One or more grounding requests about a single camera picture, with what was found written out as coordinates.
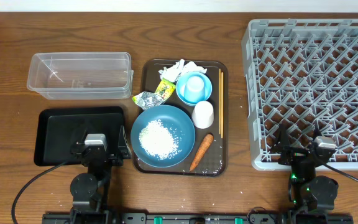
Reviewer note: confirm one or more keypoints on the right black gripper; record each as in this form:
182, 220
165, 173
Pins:
294, 154

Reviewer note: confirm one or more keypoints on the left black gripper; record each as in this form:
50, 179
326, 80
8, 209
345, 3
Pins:
124, 151

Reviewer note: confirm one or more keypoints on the white rice pile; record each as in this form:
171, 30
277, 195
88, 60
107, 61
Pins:
157, 141

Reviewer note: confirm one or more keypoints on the dark blue plate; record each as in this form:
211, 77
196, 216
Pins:
179, 124

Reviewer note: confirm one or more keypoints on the orange carrot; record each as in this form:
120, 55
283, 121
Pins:
204, 146

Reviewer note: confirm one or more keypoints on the white cup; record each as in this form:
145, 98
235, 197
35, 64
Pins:
203, 115

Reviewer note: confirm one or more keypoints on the light blue cup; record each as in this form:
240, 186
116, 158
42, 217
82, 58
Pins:
194, 89

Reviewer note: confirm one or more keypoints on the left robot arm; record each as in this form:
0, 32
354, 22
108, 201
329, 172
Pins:
90, 189

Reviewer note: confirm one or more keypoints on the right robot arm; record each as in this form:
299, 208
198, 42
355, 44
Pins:
313, 195

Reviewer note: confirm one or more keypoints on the black waste tray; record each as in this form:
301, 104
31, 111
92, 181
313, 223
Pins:
53, 141

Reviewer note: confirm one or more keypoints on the grey dishwasher rack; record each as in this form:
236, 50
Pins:
303, 74

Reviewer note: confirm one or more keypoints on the yellow foil snack wrapper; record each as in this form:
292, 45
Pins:
147, 100

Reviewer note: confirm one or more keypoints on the clear plastic bin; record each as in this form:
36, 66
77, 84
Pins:
81, 75

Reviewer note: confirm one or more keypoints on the crumpled white tissue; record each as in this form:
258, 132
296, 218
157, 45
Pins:
180, 68

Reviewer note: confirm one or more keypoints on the right wooden chopstick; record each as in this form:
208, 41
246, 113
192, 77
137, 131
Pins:
221, 102

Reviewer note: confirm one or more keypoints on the wooden chopstick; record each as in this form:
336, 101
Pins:
219, 102

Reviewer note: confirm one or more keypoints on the light blue bowl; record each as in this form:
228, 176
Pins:
180, 86

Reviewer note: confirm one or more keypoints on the left wooden chopstick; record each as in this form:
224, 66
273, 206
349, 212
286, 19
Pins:
219, 102

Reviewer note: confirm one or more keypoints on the brown serving tray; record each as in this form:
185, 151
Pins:
214, 160

